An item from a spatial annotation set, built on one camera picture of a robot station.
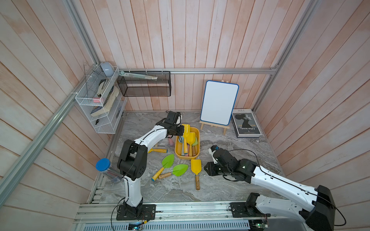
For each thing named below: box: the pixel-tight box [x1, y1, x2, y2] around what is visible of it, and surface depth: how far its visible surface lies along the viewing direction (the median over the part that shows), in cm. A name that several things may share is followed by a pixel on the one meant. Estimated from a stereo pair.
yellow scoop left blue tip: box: [147, 147, 169, 154], surface depth 97 cm
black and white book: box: [231, 108, 263, 139], surface depth 109 cm
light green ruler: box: [119, 71, 159, 80], surface depth 92 cm
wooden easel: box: [199, 120, 231, 136], surface depth 104 cm
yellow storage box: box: [174, 127, 200, 161], surface depth 97 cm
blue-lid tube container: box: [95, 157, 123, 183], surface depth 71 cm
